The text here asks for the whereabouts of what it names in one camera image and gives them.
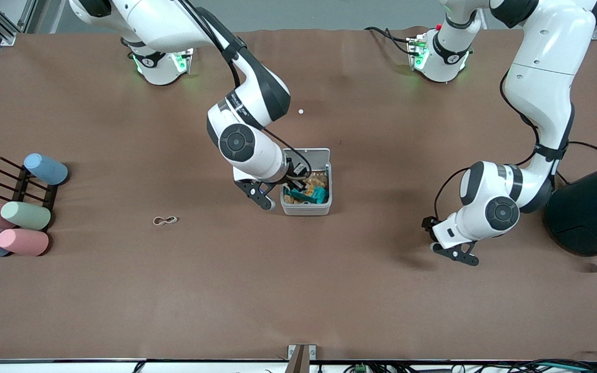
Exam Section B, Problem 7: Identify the small white lidded bin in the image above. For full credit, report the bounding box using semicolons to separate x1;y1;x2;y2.
280;148;332;216

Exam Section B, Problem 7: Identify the teal trash piece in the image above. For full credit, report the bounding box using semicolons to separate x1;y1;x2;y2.
284;185;329;204

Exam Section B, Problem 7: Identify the dark teal pedal trash can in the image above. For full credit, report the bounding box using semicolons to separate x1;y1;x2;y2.
544;158;597;271

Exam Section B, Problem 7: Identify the green plastic cup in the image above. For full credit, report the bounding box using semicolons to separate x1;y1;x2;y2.
0;201;52;231

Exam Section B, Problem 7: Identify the dark wooden cup rack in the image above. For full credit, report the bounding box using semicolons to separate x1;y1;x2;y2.
0;156;60;231

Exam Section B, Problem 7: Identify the metal table edge bracket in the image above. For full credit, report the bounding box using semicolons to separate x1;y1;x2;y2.
287;345;317;373

